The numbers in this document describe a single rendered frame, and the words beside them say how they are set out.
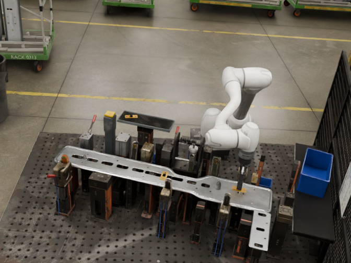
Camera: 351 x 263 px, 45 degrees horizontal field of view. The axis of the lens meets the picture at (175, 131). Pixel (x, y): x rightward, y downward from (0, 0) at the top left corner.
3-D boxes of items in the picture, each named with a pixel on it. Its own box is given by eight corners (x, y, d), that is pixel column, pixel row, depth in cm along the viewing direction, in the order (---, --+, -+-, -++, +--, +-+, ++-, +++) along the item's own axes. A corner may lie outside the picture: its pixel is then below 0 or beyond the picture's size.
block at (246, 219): (229, 258, 252) (236, 223, 236) (232, 244, 261) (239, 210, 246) (245, 261, 250) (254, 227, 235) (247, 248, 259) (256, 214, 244)
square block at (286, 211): (265, 257, 254) (278, 213, 235) (266, 247, 261) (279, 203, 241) (279, 260, 253) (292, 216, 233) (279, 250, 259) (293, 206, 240)
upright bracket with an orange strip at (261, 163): (246, 215, 283) (260, 155, 256) (247, 214, 284) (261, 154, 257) (251, 216, 282) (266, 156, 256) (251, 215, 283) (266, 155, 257)
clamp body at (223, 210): (207, 255, 252) (214, 212, 233) (211, 241, 262) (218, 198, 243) (222, 259, 251) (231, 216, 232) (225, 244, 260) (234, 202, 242)
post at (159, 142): (152, 189, 298) (155, 142, 276) (154, 185, 302) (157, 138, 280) (159, 191, 297) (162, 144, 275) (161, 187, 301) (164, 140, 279)
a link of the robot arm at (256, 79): (221, 118, 342) (247, 117, 344) (223, 136, 335) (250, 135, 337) (240, 61, 274) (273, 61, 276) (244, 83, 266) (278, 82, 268)
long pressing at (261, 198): (49, 164, 266) (49, 162, 265) (66, 145, 285) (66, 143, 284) (270, 215, 243) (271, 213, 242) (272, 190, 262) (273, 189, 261)
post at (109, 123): (103, 168, 313) (102, 117, 290) (107, 162, 319) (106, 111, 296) (113, 170, 312) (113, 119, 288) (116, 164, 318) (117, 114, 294)
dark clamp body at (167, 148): (154, 196, 292) (157, 151, 272) (159, 184, 303) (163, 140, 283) (169, 199, 290) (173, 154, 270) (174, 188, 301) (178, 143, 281)
